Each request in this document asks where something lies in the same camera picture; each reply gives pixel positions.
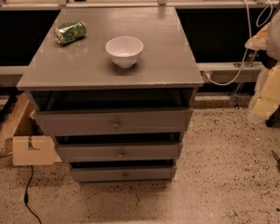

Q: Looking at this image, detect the grey bottom drawer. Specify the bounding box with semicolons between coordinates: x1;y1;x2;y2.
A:
70;165;176;183

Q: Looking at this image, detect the light wooden box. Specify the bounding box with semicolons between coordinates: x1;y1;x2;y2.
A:
0;93;61;166

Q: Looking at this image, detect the grey metal rail beam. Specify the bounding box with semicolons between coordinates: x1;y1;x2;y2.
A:
198;62;264;84

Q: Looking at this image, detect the metal diagonal rod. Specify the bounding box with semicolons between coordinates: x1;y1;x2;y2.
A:
231;50;259;109

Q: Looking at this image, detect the grey middle drawer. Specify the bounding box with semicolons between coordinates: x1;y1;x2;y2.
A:
57;142;183;162

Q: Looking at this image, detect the grey drawer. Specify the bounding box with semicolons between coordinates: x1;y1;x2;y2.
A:
57;142;183;162
70;165;176;183
35;108;192;136

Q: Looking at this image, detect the green crushed soda can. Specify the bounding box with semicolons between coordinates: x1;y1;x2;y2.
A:
54;21;87;45

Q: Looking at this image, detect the grey top drawer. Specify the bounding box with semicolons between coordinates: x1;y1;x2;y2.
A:
35;108;192;136

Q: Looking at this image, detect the black floor cable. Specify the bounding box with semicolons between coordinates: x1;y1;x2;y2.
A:
23;165;43;224

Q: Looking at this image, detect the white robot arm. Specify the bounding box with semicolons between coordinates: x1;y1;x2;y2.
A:
245;9;280;123

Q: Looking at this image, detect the grey wooden drawer cabinet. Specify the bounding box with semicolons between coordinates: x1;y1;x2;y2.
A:
18;7;203;183

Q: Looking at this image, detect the white ceramic bowl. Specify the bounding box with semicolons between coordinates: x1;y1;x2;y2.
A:
105;36;144;68

